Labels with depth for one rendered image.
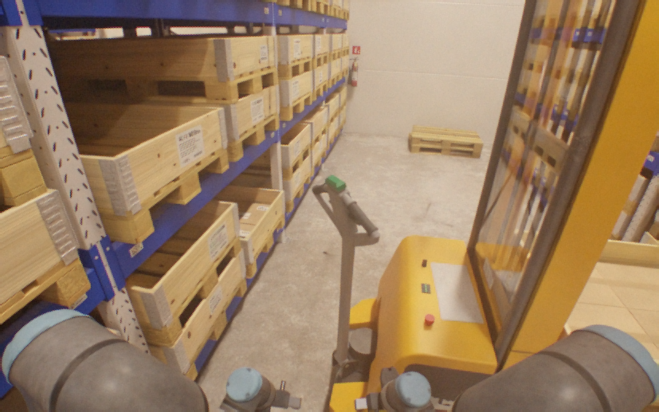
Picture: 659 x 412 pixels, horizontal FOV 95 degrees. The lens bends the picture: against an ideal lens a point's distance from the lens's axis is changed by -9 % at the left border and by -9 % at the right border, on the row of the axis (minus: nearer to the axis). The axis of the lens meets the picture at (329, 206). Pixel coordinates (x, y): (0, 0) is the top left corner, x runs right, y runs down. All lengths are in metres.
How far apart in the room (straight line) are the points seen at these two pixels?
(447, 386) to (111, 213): 1.40
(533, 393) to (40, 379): 0.57
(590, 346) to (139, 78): 2.23
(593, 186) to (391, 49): 5.91
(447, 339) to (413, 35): 5.92
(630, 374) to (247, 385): 0.80
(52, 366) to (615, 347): 0.68
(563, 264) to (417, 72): 5.87
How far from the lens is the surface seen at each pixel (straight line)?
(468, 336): 1.42
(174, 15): 1.68
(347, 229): 1.26
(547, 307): 1.29
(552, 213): 1.09
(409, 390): 1.00
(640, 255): 2.32
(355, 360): 1.88
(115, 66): 2.36
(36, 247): 1.12
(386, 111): 6.89
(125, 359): 0.48
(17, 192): 1.08
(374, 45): 6.76
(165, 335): 1.70
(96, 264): 1.36
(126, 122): 2.26
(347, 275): 1.43
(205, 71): 2.01
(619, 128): 1.05
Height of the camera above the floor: 1.90
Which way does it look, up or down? 28 degrees down
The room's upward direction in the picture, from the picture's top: 1 degrees clockwise
